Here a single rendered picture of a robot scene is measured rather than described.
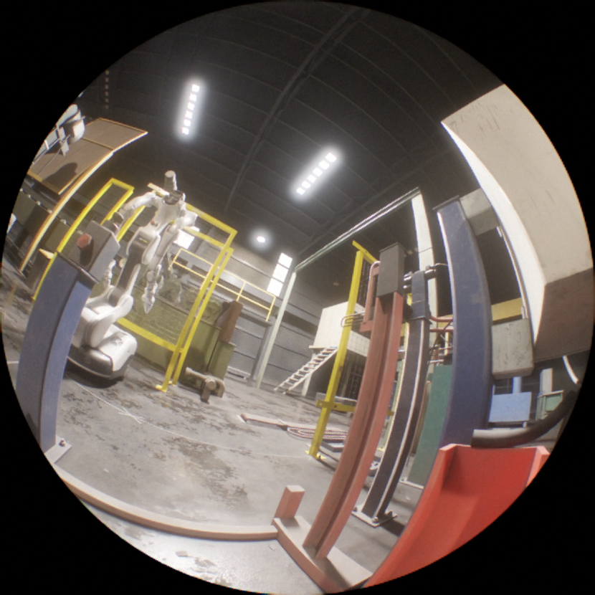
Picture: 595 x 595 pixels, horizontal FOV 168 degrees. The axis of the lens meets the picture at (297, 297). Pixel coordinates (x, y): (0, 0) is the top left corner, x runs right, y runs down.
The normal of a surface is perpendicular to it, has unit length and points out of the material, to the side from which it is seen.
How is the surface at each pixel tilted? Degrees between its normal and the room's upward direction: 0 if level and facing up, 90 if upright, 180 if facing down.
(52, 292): 90
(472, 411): 90
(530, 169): 90
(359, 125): 173
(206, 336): 90
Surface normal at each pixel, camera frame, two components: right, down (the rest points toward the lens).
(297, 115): -0.22, 0.84
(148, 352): 0.50, -0.22
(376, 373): -0.82, -0.43
